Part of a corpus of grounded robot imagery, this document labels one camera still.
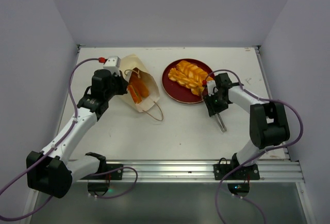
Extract metal tongs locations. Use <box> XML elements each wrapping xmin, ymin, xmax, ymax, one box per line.
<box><xmin>216</xmin><ymin>113</ymin><xmax>227</xmax><ymax>132</ymax></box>

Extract braided fake bread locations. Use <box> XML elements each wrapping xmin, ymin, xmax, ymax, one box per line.
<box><xmin>168</xmin><ymin>68</ymin><xmax>204</xmax><ymax>96</ymax></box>
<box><xmin>176</xmin><ymin>60</ymin><xmax>213</xmax><ymax>83</ymax></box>

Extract beige paper bag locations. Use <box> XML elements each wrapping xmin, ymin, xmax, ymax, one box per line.
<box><xmin>119</xmin><ymin>54</ymin><xmax>164</xmax><ymax>122</ymax></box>

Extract fake sandwich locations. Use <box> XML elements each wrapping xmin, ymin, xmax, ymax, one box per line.
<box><xmin>127</xmin><ymin>84</ymin><xmax>142</xmax><ymax>104</ymax></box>

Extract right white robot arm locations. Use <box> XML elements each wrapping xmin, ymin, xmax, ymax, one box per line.
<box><xmin>202</xmin><ymin>73</ymin><xmax>290</xmax><ymax>179</ymax></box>

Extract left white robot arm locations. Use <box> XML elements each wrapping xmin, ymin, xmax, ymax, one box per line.
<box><xmin>26</xmin><ymin>67</ymin><xmax>128</xmax><ymax>198</ymax></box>

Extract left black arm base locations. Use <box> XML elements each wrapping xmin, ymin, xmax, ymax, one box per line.
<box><xmin>86</xmin><ymin>152</ymin><xmax>123</xmax><ymax>196</ymax></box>

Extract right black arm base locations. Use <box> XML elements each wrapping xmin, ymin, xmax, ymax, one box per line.
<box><xmin>213</xmin><ymin>158</ymin><xmax>260</xmax><ymax>197</ymax></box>

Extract fake hot dog bun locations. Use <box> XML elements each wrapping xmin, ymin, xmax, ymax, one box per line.
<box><xmin>129</xmin><ymin>73</ymin><xmax>150</xmax><ymax>98</ymax></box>

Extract red round tray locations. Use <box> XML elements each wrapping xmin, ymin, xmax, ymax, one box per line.
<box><xmin>161</xmin><ymin>58</ymin><xmax>212</xmax><ymax>104</ymax></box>

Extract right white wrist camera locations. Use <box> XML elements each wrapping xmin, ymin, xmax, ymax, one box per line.
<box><xmin>202</xmin><ymin>80</ymin><xmax>218</xmax><ymax>96</ymax></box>

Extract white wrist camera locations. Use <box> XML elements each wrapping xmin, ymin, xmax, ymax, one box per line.
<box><xmin>202</xmin><ymin>80</ymin><xmax>218</xmax><ymax>96</ymax></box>
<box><xmin>103</xmin><ymin>56</ymin><xmax>121</xmax><ymax>76</ymax></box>

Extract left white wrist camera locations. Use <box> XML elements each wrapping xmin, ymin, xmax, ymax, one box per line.
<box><xmin>103</xmin><ymin>56</ymin><xmax>121</xmax><ymax>76</ymax></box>

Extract aluminium rail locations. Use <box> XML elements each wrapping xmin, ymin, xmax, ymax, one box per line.
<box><xmin>107</xmin><ymin>160</ymin><xmax>304</xmax><ymax>183</ymax></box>

